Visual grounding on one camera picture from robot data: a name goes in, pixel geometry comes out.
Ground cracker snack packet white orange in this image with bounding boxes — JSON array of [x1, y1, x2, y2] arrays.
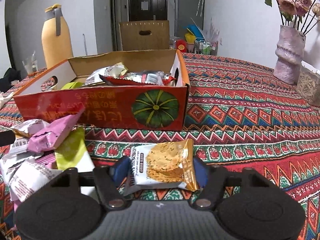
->
[[124, 139, 199, 196]]

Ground white cotton gloves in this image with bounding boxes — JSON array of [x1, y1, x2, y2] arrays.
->
[[0, 92, 15, 109]]

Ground pink snack packet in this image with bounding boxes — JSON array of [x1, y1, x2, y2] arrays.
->
[[27, 108, 85, 153]]

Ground white green snack packet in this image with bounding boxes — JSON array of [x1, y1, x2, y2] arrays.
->
[[54, 127, 95, 172]]

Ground black folding chair with clothes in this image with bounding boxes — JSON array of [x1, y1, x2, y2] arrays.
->
[[0, 68, 22, 93]]

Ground glass cup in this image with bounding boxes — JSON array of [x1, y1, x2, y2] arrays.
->
[[22, 51, 39, 76]]

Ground red cardboard pumpkin box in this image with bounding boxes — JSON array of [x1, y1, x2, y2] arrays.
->
[[14, 49, 190, 131]]

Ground yellow thermos jug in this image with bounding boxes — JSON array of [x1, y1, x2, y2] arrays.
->
[[41, 4, 73, 69]]

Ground clear container of seeds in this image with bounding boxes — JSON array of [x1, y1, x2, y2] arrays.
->
[[296, 66, 319, 107]]

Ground wooden chair back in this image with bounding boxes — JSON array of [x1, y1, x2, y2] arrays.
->
[[119, 20, 170, 51]]

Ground pink textured vase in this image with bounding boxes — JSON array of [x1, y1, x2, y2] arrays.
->
[[273, 25, 306, 85]]

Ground grey refrigerator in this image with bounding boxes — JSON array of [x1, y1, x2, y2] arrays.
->
[[175, 0, 204, 38]]

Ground dark front door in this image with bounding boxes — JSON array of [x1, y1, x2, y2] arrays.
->
[[129, 0, 168, 21]]

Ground dried pink roses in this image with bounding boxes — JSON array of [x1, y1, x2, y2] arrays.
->
[[264, 0, 319, 35]]

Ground wire storage rack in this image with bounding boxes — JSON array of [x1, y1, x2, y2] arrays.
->
[[194, 38, 219, 56]]

